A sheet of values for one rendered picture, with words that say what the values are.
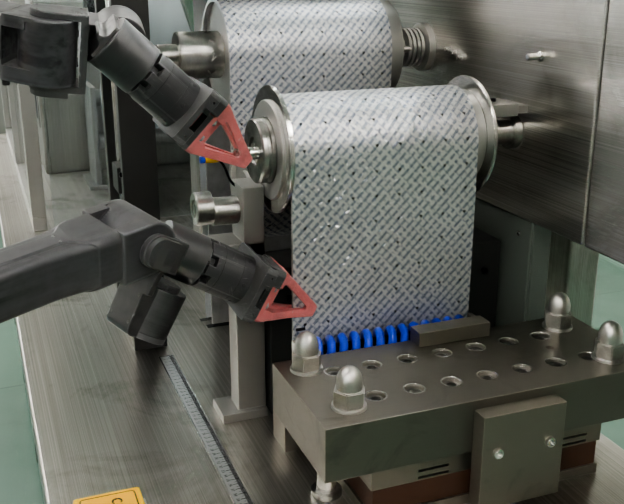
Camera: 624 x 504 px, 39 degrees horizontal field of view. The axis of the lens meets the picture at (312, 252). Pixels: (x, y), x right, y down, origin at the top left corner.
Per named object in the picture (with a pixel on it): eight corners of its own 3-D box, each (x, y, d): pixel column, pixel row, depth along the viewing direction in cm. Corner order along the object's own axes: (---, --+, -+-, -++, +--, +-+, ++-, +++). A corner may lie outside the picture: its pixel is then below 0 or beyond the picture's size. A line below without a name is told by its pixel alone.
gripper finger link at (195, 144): (234, 192, 96) (171, 138, 91) (216, 176, 102) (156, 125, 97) (275, 145, 96) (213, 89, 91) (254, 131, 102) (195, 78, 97)
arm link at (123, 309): (158, 234, 84) (103, 202, 89) (106, 341, 85) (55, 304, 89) (231, 260, 94) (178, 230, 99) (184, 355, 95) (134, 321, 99)
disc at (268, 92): (249, 189, 111) (251, 72, 105) (253, 188, 111) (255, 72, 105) (289, 232, 98) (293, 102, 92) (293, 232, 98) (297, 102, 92)
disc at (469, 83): (429, 172, 119) (439, 64, 113) (432, 172, 119) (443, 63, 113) (486, 210, 107) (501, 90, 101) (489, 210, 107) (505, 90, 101)
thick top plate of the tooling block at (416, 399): (272, 410, 100) (271, 362, 98) (564, 356, 114) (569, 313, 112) (324, 484, 86) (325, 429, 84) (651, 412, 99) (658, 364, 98)
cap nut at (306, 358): (285, 365, 97) (284, 327, 96) (315, 360, 99) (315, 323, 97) (296, 379, 94) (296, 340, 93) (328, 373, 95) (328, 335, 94)
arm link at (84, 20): (27, 96, 87) (29, 10, 84) (31, 64, 97) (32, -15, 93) (149, 105, 91) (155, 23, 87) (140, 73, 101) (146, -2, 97)
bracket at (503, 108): (466, 112, 112) (466, 96, 111) (504, 109, 114) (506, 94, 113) (487, 118, 108) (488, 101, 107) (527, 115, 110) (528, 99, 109)
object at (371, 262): (292, 355, 104) (291, 204, 98) (465, 327, 112) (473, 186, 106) (293, 357, 103) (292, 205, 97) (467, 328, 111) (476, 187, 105)
